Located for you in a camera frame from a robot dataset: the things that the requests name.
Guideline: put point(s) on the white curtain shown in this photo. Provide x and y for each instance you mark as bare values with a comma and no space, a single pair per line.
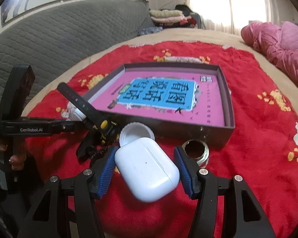
230,16

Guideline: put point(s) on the small glass jar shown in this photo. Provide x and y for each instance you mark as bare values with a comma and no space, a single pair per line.
197,150

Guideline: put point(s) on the pink children's book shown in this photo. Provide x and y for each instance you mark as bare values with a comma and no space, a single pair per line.
165,95

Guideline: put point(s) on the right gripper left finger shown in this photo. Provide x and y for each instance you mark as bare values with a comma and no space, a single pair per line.
62,201

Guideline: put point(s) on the grey cardboard tray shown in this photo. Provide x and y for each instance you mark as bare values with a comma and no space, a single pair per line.
212,135

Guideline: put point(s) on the white earbuds case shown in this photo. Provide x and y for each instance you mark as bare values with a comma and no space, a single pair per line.
147,170

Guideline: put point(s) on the black yellow wrist watch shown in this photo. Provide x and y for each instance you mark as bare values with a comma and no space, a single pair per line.
102,131

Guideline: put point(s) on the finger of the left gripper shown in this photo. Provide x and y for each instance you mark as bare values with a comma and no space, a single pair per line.
60,126

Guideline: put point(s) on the grey quilted headboard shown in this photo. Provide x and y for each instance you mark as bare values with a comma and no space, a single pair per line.
54,40

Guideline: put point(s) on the blue patterned cloth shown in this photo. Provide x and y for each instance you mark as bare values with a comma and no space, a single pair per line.
149,30

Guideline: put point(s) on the beige bed sheet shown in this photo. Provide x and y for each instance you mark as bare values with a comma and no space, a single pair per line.
285,85

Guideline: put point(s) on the folded clothes pile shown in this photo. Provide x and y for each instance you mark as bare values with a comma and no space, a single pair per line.
181,17

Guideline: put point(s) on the pink quilt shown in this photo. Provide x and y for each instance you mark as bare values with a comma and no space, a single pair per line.
279,44

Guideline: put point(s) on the white bottle cap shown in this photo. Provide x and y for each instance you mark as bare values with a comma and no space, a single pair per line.
134,131

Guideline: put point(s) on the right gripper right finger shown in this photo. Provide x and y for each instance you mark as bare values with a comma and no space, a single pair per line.
243,215

